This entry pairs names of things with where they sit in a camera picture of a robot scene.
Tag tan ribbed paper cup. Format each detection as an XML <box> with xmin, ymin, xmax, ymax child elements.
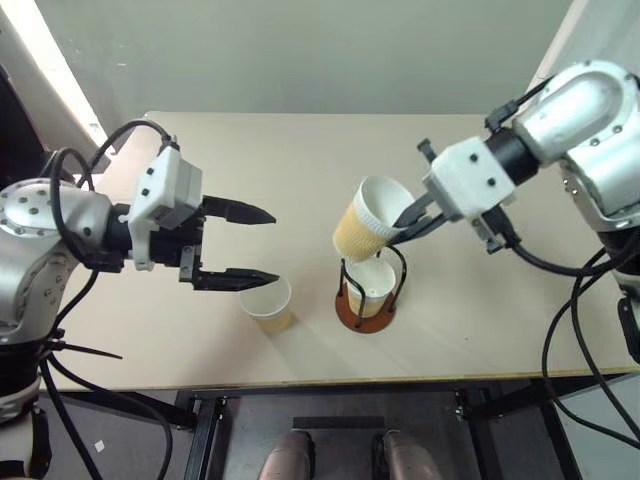
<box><xmin>238</xmin><ymin>273</ymin><xmax>297</xmax><ymax>334</ymax></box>
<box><xmin>345</xmin><ymin>258</ymin><xmax>399</xmax><ymax>319</ymax></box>
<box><xmin>331</xmin><ymin>174</ymin><xmax>417</xmax><ymax>264</ymax></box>

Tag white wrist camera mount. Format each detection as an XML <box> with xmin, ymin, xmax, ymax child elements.
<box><xmin>127</xmin><ymin>146</ymin><xmax>204</xmax><ymax>272</ymax></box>
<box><xmin>422</xmin><ymin>135</ymin><xmax>518</xmax><ymax>224</ymax></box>

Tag black metal table frame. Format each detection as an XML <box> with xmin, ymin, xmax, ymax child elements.
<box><xmin>171</xmin><ymin>378</ymin><xmax>577</xmax><ymax>480</ymax></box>

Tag black zip tie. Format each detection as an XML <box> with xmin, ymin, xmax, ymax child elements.
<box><xmin>46</xmin><ymin>339</ymin><xmax>124</xmax><ymax>362</ymax></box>

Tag silver and black robot torso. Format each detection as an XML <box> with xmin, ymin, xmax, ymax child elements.
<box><xmin>0</xmin><ymin>344</ymin><xmax>54</xmax><ymax>480</ymax></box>

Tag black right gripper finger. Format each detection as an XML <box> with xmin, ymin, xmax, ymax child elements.
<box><xmin>391</xmin><ymin>197</ymin><xmax>429</xmax><ymax>229</ymax></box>
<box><xmin>387</xmin><ymin>215</ymin><xmax>445</xmax><ymax>247</ymax></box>

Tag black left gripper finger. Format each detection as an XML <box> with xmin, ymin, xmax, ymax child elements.
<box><xmin>192</xmin><ymin>267</ymin><xmax>282</xmax><ymax>293</ymax></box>
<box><xmin>202</xmin><ymin>195</ymin><xmax>278</xmax><ymax>226</ymax></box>

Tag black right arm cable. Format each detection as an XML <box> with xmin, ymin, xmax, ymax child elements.
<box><xmin>483</xmin><ymin>79</ymin><xmax>640</xmax><ymax>447</ymax></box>

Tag dark rounded brown shape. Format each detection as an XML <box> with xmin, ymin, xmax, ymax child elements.
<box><xmin>261</xmin><ymin>430</ymin><xmax>317</xmax><ymax>480</ymax></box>
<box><xmin>374</xmin><ymin>428</ymin><xmax>445</xmax><ymax>480</ymax></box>

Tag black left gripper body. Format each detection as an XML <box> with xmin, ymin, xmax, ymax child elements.
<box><xmin>148</xmin><ymin>196</ymin><xmax>211</xmax><ymax>292</ymax></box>

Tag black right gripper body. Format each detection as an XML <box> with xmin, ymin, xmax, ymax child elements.
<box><xmin>416</xmin><ymin>138</ymin><xmax>452</xmax><ymax>230</ymax></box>

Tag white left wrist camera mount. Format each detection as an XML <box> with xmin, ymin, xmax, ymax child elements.
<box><xmin>127</xmin><ymin>146</ymin><xmax>204</xmax><ymax>272</ymax></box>

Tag black wire cup holder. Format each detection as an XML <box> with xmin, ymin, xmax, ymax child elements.
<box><xmin>333</xmin><ymin>244</ymin><xmax>408</xmax><ymax>333</ymax></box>

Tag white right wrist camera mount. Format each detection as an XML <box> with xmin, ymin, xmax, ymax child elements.
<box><xmin>422</xmin><ymin>135</ymin><xmax>518</xmax><ymax>224</ymax></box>

